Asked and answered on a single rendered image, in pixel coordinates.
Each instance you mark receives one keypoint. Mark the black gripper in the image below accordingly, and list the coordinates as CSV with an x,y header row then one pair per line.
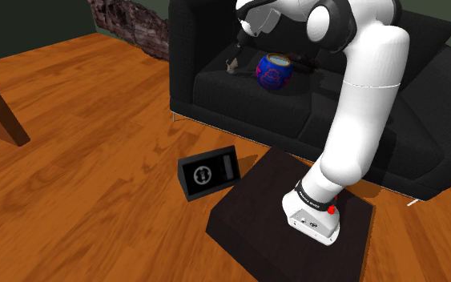
x,y
242,40

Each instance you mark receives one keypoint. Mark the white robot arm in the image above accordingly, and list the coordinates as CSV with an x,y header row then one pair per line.
x,y
365,97

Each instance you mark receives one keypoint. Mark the black sofa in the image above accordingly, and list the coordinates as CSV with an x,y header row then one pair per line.
x,y
240,103

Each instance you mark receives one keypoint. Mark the blue round vase red pattern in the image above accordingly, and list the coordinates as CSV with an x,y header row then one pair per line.
x,y
274,74

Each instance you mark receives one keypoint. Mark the black box with round emblem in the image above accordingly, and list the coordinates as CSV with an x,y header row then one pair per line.
x,y
209,175

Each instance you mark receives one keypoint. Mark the dark robot stand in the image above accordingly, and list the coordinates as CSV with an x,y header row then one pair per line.
x,y
256,222

